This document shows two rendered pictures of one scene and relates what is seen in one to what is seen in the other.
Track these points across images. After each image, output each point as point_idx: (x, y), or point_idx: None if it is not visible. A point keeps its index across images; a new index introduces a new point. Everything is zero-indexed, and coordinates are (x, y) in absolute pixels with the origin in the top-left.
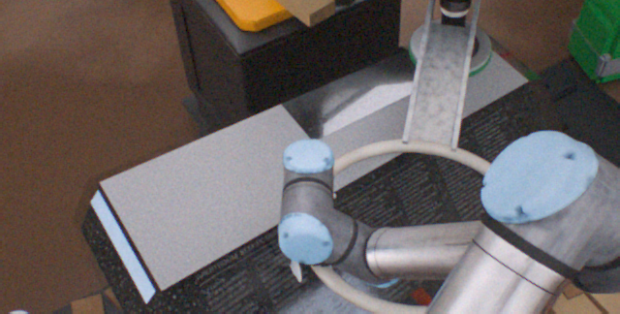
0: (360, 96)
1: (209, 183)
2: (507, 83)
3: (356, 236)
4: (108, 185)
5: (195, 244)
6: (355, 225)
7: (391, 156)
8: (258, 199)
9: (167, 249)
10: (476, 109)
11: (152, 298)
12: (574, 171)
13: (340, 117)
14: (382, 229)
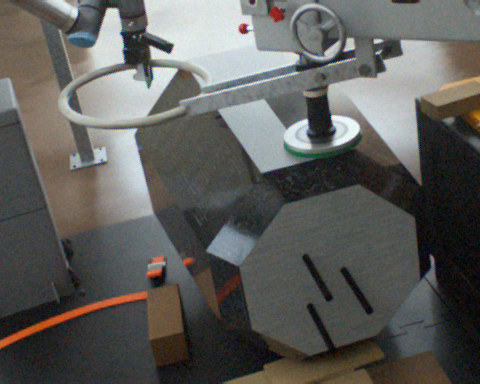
0: (291, 105)
1: (247, 65)
2: (264, 162)
3: (80, 6)
4: None
5: (205, 65)
6: (85, 4)
7: (223, 115)
8: (223, 78)
9: (208, 59)
10: (245, 147)
11: None
12: None
13: (274, 99)
14: (75, 8)
